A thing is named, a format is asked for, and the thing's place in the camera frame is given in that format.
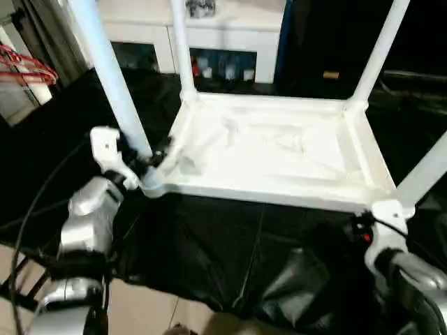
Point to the white post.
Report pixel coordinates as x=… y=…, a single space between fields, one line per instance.
x=42 y=93

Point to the white plastic table leg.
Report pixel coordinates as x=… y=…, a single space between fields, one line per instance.
x=426 y=167
x=183 y=49
x=380 y=49
x=115 y=87

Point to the black flat bar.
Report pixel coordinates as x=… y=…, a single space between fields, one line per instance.
x=419 y=75

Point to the grey curtain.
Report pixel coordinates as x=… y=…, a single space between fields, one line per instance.
x=52 y=35

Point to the black silver wrapped bundle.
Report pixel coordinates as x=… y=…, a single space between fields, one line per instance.
x=200 y=6

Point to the black shiny mat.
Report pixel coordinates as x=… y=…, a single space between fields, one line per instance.
x=209 y=244

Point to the red clothes hangers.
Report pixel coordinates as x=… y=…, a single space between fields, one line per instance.
x=24 y=68

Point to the white plastic table top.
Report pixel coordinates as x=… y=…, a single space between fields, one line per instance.
x=279 y=164

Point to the white cabinet with glass doors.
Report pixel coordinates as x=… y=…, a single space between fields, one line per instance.
x=216 y=35

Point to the black cabinet with gold label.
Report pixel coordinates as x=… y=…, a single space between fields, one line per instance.
x=314 y=35

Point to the grey robot foot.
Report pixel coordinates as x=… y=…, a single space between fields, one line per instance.
x=179 y=329

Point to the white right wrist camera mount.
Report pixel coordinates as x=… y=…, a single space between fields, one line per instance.
x=387 y=213

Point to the black folding table frame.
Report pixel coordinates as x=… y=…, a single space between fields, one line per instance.
x=24 y=289

